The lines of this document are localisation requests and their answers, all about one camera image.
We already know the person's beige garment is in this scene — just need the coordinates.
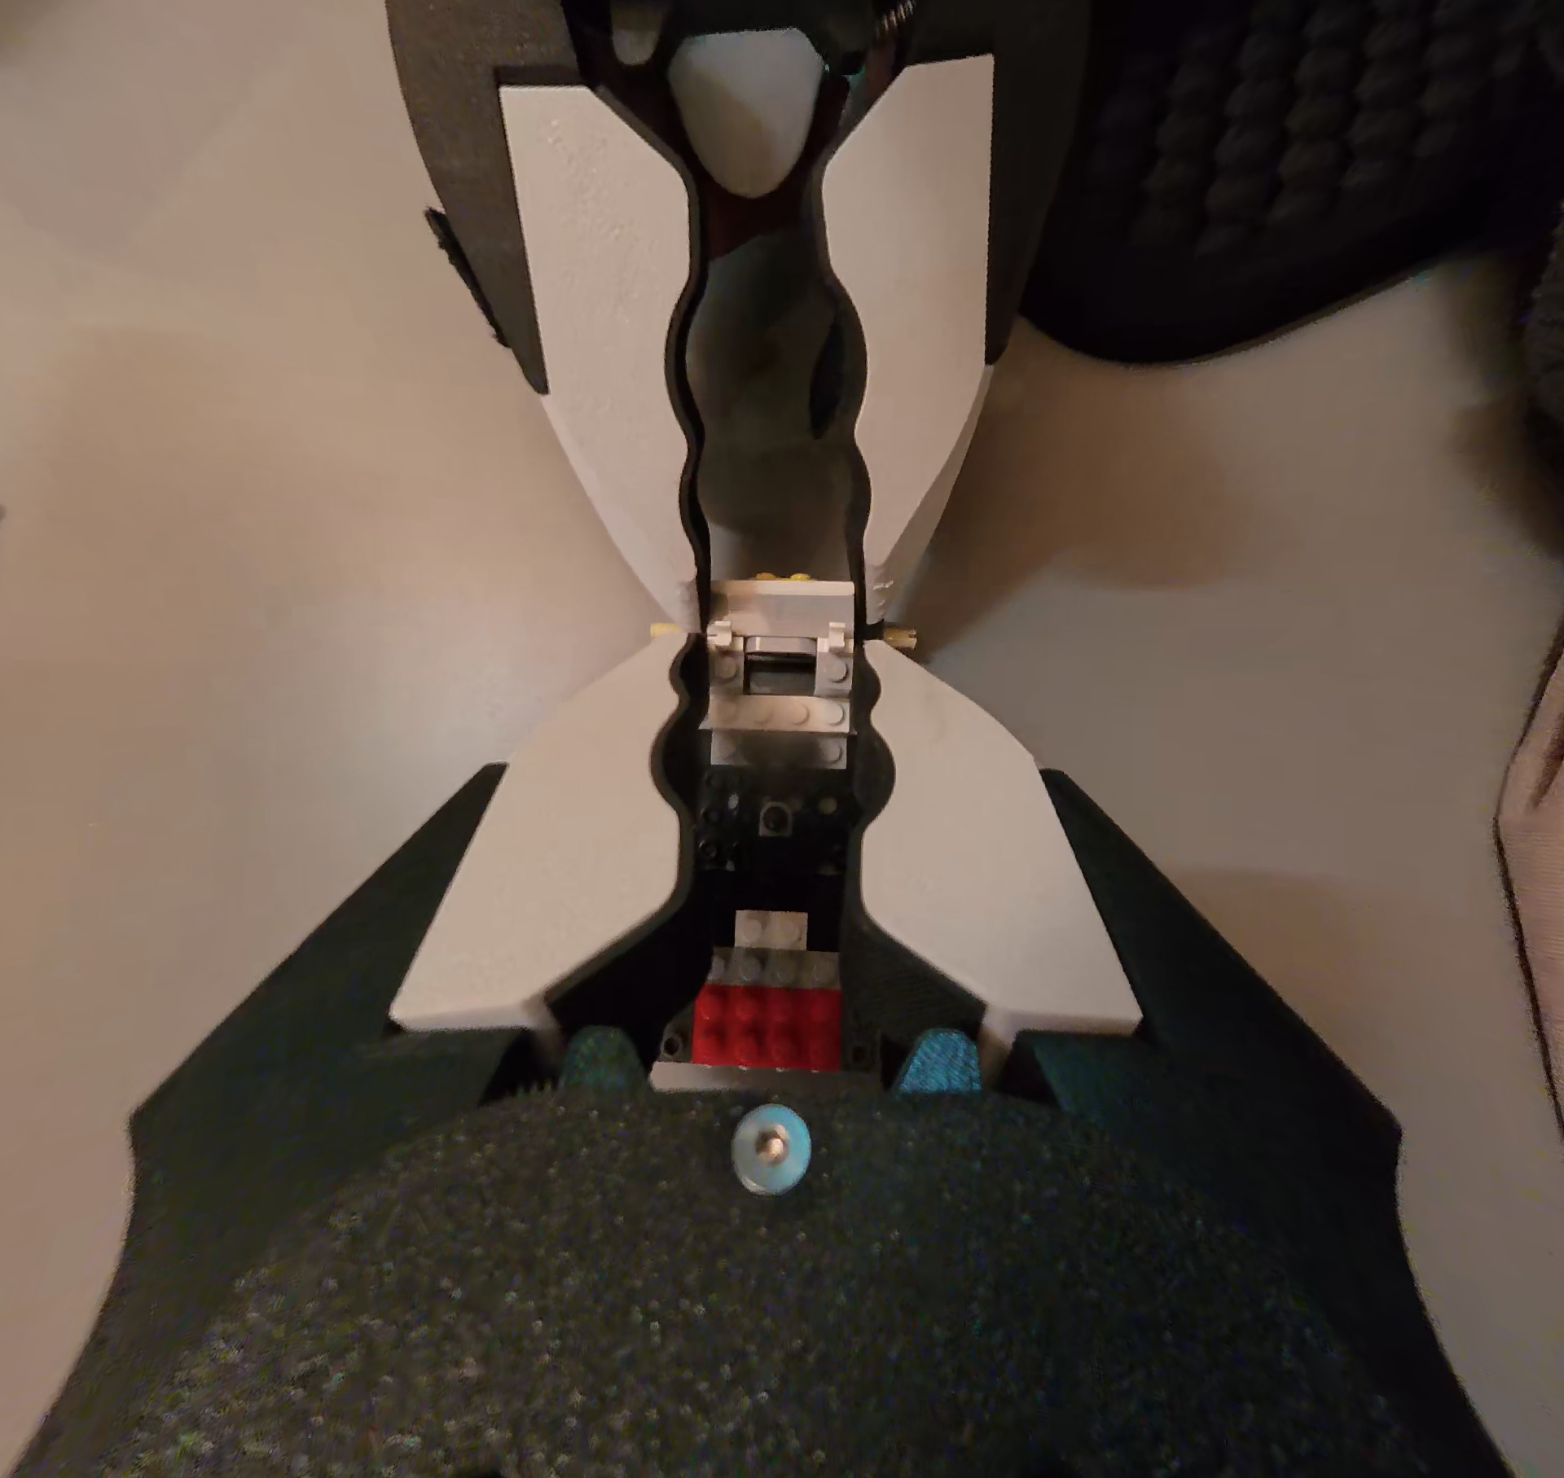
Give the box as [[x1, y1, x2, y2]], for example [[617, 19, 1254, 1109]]
[[1495, 649, 1564, 1126]]

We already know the white desk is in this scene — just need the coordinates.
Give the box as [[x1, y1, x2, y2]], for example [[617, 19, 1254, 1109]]
[[0, 0, 1564, 1443]]

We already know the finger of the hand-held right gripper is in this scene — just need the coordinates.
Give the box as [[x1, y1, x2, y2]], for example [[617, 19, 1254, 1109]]
[[811, 50, 1002, 601], [495, 84, 713, 606]]

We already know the toy brick car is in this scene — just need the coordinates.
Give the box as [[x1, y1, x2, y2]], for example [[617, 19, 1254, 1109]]
[[647, 575, 927, 1095]]

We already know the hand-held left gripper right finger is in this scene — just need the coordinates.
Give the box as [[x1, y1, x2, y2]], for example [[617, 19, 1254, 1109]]
[[842, 636, 1147, 1043]]

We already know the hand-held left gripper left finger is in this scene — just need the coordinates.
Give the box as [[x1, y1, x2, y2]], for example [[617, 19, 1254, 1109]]
[[388, 634, 713, 1034]]

